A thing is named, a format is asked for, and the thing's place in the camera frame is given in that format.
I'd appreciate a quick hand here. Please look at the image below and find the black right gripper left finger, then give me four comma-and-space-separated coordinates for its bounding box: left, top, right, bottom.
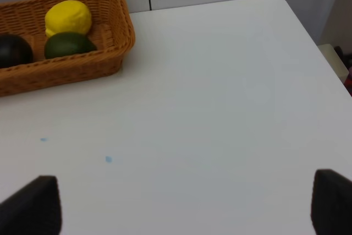
1, 176, 62, 234

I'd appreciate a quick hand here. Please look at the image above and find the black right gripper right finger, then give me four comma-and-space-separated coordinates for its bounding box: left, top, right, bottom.
311, 169, 351, 235

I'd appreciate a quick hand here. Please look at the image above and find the dark mangosteen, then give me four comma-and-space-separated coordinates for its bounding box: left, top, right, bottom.
1, 34, 34, 69

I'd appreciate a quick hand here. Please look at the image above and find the green lime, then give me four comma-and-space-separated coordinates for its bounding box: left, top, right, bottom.
44, 32, 97, 59

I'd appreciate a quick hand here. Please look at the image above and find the yellow lemon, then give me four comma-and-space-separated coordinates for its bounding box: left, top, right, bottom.
45, 0, 92, 37

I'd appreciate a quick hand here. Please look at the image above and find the orange wicker basket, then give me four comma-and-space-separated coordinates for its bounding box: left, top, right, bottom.
1, 0, 135, 96

